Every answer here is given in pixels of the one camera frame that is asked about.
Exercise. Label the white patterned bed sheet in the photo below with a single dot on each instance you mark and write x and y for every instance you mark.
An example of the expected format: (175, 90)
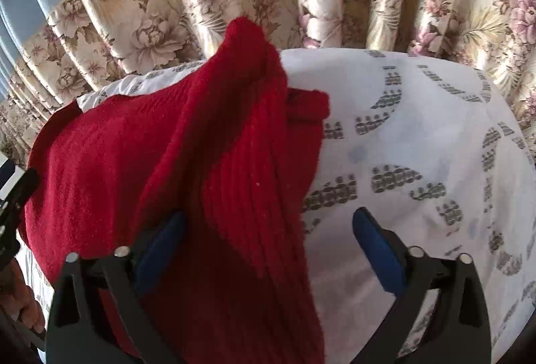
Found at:
(432, 150)

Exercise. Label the floral and blue curtain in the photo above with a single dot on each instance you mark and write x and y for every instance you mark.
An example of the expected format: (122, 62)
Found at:
(53, 51)

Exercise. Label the person's left hand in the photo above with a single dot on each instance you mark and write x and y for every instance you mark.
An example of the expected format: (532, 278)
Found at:
(18, 300)

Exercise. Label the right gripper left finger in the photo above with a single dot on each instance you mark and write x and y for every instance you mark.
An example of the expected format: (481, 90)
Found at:
(97, 316)

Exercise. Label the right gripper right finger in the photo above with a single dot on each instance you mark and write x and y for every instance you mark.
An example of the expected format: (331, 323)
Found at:
(439, 313)

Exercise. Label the red knitted sweater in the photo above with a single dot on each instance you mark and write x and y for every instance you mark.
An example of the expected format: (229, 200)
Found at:
(231, 147)

